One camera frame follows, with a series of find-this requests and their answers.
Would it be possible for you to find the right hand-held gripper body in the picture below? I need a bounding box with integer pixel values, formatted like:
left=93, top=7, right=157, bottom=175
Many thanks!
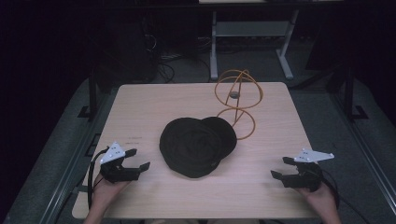
left=281, top=147, right=336, bottom=192

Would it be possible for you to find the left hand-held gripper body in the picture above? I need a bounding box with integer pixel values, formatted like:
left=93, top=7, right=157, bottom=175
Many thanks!
left=99, top=141, right=140, bottom=184

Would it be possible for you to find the black hat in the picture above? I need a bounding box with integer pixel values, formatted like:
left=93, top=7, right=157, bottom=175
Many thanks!
left=159, top=116, right=238, bottom=179

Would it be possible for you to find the orange wire hat stand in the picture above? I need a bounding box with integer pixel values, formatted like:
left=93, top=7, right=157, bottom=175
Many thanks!
left=213, top=68, right=264, bottom=141

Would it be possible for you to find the person's left hand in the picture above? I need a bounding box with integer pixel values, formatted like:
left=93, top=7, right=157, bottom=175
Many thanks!
left=92, top=174, right=133, bottom=209

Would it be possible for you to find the person's right hand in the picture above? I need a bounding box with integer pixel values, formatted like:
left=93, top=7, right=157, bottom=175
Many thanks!
left=294, top=182, right=336, bottom=217

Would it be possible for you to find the black metal stand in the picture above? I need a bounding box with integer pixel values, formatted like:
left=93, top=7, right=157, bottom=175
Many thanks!
left=78, top=66, right=108, bottom=120
left=340, top=63, right=370, bottom=122

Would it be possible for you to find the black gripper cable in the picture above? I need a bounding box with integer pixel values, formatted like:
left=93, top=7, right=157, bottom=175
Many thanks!
left=320, top=169, right=372, bottom=224
left=87, top=147, right=110, bottom=210

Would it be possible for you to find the grey metal rail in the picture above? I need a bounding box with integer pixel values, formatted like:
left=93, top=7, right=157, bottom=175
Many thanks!
left=330, top=91, right=396, bottom=216
left=38, top=90, right=120, bottom=224

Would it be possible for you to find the tangle of floor cables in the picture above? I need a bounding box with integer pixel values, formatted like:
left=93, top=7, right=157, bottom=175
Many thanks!
left=141, top=17, right=213, bottom=84

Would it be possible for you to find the white metal table frame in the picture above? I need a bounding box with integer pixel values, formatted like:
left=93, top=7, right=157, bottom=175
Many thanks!
left=209, top=8, right=301, bottom=81

